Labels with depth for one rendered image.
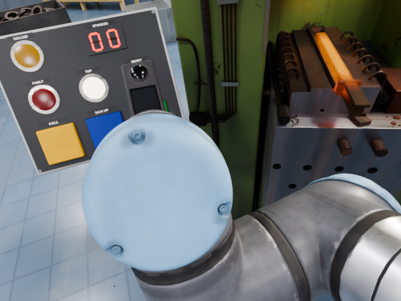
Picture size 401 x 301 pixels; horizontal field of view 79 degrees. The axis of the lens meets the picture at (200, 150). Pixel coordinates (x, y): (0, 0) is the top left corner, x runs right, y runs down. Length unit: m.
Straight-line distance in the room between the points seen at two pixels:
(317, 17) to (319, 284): 0.99
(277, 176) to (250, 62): 0.36
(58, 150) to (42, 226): 1.37
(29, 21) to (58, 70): 3.38
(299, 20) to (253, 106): 0.41
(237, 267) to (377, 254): 0.09
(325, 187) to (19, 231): 1.90
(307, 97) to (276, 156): 0.18
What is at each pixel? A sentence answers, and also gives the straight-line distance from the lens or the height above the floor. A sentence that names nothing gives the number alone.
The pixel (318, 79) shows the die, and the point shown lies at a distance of 0.72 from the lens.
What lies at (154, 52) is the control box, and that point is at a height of 1.13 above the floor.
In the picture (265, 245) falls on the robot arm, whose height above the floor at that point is 1.12.
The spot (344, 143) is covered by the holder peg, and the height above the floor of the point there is 0.88.
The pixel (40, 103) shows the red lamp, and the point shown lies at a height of 1.09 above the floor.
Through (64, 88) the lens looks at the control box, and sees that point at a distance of 0.58.
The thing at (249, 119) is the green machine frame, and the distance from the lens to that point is 0.89.
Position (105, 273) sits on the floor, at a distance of 1.55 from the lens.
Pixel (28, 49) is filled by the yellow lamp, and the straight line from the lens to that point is 0.61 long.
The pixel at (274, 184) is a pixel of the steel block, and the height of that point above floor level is 0.68.
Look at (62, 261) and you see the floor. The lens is 1.71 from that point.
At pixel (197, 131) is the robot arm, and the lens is 0.15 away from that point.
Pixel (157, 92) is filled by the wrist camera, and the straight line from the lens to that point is 0.34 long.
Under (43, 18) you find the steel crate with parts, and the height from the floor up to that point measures 0.63.
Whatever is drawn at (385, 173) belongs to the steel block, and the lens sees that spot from 0.85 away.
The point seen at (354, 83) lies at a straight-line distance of 0.68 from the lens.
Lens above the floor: 1.32
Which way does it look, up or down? 44 degrees down
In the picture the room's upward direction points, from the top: 8 degrees counter-clockwise
